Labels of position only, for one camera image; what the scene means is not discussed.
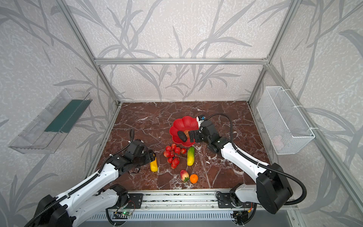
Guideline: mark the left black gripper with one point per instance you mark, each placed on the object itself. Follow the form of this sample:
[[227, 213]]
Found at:
[[149, 157]]

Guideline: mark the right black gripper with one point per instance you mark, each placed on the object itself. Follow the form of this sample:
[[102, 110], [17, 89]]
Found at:
[[192, 136]]

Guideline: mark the yellow fake squash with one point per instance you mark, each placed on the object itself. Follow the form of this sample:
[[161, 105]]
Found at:
[[154, 166]]

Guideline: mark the red fake cherry tomato bunch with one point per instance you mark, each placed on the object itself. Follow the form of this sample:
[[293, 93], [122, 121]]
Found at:
[[173, 154]]

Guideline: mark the small fake orange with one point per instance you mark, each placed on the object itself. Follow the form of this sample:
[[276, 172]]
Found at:
[[194, 178]]

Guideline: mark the dark fake avocado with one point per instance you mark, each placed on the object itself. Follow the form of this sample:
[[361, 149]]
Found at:
[[182, 136]]

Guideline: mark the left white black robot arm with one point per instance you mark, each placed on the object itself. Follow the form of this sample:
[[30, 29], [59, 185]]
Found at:
[[76, 205]]

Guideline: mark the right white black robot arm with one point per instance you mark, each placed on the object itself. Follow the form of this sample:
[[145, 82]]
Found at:
[[271, 190]]

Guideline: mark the red flower-shaped fruit bowl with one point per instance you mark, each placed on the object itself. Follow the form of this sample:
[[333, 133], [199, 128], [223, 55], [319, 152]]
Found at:
[[185, 124]]

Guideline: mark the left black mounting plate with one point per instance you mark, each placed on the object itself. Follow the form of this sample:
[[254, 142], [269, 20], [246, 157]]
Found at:
[[134, 202]]

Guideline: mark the black mounting plate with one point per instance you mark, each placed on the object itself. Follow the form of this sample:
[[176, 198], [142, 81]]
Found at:
[[225, 201], [134, 202]]

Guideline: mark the green circuit board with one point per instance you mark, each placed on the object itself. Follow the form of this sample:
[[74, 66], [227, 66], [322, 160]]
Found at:
[[122, 215]]

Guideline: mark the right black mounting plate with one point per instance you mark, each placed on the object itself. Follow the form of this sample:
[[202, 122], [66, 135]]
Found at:
[[225, 201]]

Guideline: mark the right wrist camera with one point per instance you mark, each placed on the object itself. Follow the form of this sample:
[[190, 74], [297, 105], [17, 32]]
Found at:
[[200, 119]]

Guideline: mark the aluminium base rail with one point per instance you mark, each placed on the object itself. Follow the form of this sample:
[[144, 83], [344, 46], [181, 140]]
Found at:
[[183, 200]]

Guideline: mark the white wire mesh basket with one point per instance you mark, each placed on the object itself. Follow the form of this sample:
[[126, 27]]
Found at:
[[287, 129]]

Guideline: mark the clear plastic wall bin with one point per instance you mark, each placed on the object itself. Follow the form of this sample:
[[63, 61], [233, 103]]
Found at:
[[49, 129]]

